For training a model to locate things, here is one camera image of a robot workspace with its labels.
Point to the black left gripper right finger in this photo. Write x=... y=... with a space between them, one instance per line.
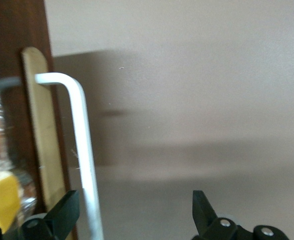
x=203 y=212

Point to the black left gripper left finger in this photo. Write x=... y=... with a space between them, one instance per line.
x=62 y=212

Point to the yellow block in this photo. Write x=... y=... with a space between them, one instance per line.
x=2 y=200

